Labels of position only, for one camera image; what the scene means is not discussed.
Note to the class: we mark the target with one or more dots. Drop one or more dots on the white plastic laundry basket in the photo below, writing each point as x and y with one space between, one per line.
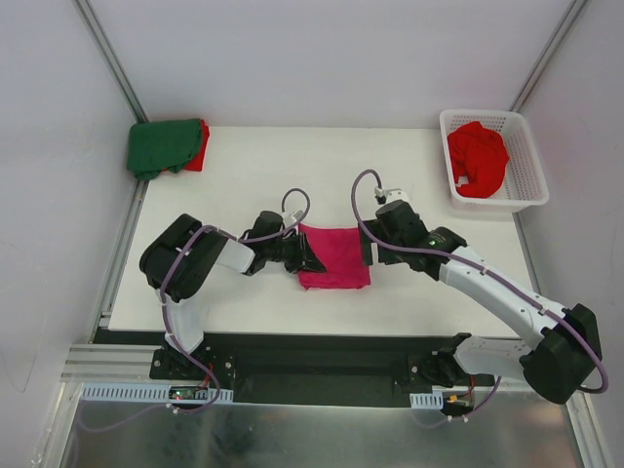
524 184

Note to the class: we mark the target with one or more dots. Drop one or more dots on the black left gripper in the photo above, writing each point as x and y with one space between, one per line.
296 252

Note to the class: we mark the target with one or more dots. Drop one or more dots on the folded green t shirt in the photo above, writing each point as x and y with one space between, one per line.
163 146

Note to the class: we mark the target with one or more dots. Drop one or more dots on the red t shirt in basket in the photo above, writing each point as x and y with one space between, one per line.
478 160

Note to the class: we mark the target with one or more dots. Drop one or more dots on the right white cable duct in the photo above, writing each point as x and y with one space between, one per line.
438 400

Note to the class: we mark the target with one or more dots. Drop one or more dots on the left aluminium corner post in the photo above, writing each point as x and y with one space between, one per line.
89 17

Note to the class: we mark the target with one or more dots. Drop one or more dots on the pink t shirt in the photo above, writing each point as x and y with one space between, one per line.
339 249

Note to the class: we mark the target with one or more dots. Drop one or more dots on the folded red t shirt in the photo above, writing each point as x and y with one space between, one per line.
196 164

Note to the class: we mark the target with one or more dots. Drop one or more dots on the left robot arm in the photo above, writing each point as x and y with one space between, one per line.
177 264

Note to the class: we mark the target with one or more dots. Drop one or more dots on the left white cable duct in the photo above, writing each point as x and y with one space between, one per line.
154 393

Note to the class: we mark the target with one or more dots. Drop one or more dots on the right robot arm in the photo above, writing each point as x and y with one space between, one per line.
555 348

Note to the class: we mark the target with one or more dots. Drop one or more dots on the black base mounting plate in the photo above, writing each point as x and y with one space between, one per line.
324 370

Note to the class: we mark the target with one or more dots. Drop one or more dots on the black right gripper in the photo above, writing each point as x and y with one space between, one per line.
367 246

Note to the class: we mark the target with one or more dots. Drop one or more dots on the right aluminium corner post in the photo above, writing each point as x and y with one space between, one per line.
570 18

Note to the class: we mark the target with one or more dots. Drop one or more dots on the aluminium corner post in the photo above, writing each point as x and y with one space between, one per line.
89 17
570 18

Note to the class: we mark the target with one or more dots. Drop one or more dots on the white cable duct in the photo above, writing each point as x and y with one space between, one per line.
154 393
438 400

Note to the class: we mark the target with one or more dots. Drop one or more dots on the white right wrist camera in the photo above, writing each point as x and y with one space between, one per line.
385 196

